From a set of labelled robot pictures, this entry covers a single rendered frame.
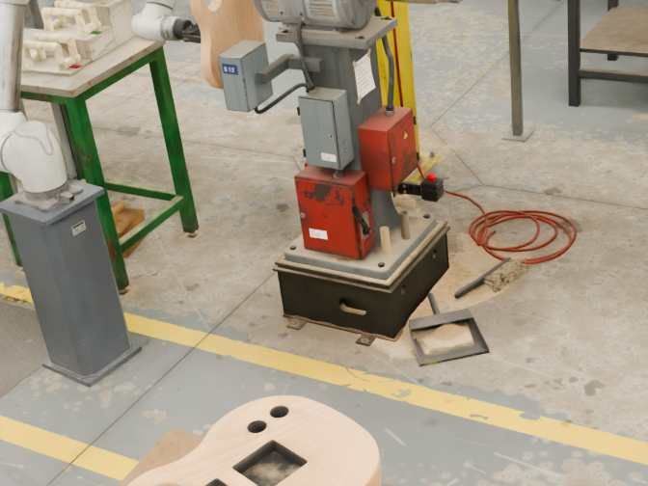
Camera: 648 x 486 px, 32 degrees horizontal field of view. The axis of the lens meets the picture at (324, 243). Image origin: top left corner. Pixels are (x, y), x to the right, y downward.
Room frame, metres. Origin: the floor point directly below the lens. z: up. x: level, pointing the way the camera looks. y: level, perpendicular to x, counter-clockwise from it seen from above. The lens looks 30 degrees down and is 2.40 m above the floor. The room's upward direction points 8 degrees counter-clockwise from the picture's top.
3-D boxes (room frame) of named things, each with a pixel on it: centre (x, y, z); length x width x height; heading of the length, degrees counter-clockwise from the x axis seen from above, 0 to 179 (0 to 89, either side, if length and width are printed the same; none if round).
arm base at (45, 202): (3.58, 0.92, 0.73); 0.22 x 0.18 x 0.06; 48
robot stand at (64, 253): (3.59, 0.94, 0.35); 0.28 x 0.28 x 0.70; 48
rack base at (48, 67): (4.29, 0.96, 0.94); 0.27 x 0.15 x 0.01; 60
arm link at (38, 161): (3.60, 0.95, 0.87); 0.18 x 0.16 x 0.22; 49
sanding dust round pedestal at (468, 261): (4.10, -0.17, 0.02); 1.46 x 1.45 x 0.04; 56
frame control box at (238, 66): (3.64, 0.12, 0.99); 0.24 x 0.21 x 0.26; 56
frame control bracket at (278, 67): (3.69, 0.08, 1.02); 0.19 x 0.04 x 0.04; 146
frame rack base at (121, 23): (4.55, 0.80, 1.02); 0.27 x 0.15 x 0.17; 60
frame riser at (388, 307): (3.76, -0.15, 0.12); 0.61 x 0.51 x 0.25; 146
